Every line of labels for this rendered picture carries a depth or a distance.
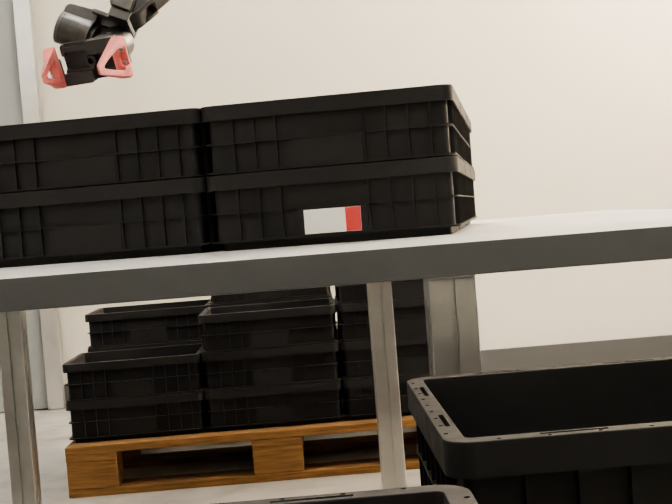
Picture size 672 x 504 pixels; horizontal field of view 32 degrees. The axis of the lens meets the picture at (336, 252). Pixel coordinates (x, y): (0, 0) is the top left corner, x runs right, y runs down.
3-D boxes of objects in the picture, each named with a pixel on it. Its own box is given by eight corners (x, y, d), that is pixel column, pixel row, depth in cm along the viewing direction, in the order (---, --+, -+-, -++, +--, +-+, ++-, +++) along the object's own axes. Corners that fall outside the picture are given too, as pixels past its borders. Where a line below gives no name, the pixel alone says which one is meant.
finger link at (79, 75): (64, 53, 180) (88, 38, 188) (23, 60, 182) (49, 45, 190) (77, 95, 182) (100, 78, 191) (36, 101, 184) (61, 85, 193)
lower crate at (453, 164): (469, 228, 207) (464, 161, 206) (462, 233, 177) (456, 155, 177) (251, 245, 213) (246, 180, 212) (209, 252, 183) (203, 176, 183)
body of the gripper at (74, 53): (113, 36, 186) (130, 25, 192) (56, 46, 188) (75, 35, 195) (124, 75, 188) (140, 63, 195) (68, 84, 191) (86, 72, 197)
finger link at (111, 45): (105, 47, 178) (127, 32, 186) (63, 54, 180) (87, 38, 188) (117, 89, 181) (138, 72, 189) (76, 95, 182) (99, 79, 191)
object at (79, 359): (214, 415, 364) (208, 342, 363) (206, 433, 334) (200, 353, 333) (87, 425, 363) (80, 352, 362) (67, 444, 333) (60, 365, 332)
